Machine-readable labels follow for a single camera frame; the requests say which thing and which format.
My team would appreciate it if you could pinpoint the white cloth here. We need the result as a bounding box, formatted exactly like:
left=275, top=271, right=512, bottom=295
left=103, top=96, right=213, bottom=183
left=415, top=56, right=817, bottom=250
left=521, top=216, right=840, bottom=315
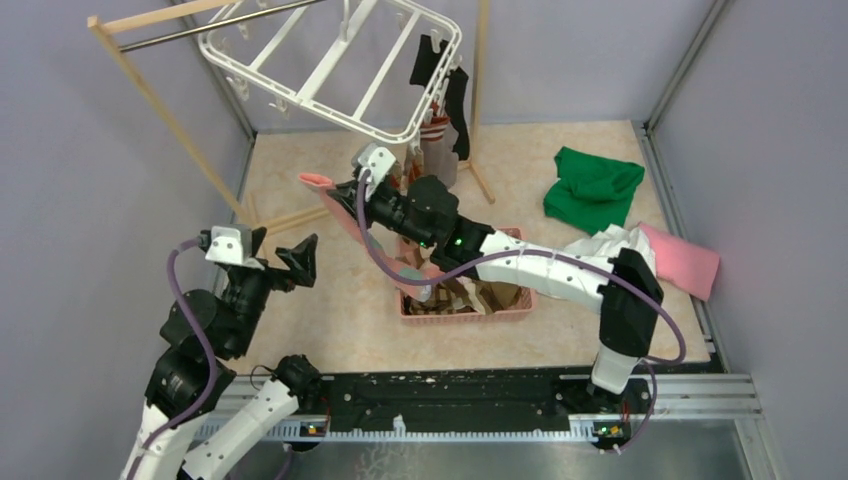
left=562, top=224, right=657, bottom=274

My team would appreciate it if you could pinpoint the orange brown argyle sock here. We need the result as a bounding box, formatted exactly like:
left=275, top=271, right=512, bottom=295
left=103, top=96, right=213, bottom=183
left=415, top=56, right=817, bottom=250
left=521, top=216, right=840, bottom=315
left=400, top=145, right=424, bottom=193

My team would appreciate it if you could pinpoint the pink cloth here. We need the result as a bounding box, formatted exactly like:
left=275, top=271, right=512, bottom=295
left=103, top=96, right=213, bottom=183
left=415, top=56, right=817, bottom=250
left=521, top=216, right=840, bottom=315
left=639, top=222, right=720, bottom=302

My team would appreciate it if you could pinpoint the pink plastic basket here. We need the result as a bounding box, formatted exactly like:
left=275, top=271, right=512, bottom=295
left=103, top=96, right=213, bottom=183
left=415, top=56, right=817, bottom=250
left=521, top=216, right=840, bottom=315
left=396, top=227, right=539, bottom=327

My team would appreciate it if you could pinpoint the pile of socks in basket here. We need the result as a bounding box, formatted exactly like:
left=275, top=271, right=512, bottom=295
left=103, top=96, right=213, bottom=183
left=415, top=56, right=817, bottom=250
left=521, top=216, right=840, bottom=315
left=400, top=277, right=534, bottom=320

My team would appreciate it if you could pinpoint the white plastic clip hanger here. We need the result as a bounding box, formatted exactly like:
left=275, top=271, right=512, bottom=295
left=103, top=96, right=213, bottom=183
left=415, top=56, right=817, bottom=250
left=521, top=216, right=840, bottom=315
left=197, top=1, right=464, bottom=145

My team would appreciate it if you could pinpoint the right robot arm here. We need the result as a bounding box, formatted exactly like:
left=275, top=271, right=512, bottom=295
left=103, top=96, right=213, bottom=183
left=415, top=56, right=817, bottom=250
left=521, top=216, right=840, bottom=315
left=327, top=176, right=664, bottom=412

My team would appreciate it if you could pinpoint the pink sock with teal spots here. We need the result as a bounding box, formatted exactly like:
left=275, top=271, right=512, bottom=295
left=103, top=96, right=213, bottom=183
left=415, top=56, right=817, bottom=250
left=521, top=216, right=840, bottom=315
left=298, top=172, right=445, bottom=305

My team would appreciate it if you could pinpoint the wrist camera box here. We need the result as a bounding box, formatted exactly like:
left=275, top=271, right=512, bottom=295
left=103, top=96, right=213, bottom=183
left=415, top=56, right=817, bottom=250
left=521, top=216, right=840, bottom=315
left=351, top=143, right=397, bottom=184
left=204, top=224, right=258, bottom=268

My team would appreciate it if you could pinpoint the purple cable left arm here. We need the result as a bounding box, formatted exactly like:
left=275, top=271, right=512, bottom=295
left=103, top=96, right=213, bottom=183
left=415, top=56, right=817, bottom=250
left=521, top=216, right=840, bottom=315
left=125, top=238, right=220, bottom=480

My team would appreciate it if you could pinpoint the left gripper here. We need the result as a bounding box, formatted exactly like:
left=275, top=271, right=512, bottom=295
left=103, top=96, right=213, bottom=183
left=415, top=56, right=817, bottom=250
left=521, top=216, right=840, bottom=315
left=224, top=226, right=318, bottom=356

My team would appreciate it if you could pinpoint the wooden clothes rack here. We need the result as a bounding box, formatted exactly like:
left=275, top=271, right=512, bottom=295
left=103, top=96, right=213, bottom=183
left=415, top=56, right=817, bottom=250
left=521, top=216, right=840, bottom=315
left=87, top=1, right=490, bottom=235

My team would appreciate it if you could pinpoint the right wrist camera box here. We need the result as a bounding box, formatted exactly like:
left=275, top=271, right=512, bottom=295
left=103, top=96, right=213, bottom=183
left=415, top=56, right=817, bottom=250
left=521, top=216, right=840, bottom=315
left=351, top=143, right=397, bottom=184

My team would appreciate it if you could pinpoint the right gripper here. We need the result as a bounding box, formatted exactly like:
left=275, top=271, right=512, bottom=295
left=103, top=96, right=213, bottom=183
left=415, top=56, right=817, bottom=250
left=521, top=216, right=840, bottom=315
left=327, top=178, right=435, bottom=252

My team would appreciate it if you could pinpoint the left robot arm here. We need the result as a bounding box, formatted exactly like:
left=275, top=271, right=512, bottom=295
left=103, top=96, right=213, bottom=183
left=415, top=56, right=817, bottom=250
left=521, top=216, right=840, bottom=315
left=120, top=225, right=321, bottom=479

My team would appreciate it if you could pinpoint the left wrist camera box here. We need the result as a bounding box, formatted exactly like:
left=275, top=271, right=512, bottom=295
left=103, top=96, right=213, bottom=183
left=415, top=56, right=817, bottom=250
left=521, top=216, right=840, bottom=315
left=204, top=224, right=258, bottom=268

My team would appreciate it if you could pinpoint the green shirt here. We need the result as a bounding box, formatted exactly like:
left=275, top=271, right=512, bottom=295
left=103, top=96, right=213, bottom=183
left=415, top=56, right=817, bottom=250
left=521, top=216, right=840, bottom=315
left=542, top=147, right=646, bottom=235

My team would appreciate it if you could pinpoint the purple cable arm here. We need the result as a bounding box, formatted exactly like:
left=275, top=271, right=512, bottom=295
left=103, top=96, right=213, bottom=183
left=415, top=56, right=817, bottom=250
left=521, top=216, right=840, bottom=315
left=355, top=167, right=688, bottom=455
left=125, top=238, right=220, bottom=480

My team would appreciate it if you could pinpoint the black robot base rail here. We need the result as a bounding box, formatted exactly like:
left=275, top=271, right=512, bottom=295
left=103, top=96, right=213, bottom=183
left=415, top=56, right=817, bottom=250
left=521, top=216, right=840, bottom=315
left=228, top=370, right=763, bottom=455

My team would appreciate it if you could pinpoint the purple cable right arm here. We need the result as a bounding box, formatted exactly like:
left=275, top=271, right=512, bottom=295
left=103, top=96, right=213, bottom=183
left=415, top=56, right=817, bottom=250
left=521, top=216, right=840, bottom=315
left=355, top=167, right=688, bottom=455

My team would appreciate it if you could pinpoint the black hanging sock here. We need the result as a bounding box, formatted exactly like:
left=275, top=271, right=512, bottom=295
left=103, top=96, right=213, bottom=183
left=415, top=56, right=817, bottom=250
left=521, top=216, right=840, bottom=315
left=444, top=67, right=471, bottom=161
left=409, top=34, right=442, bottom=87

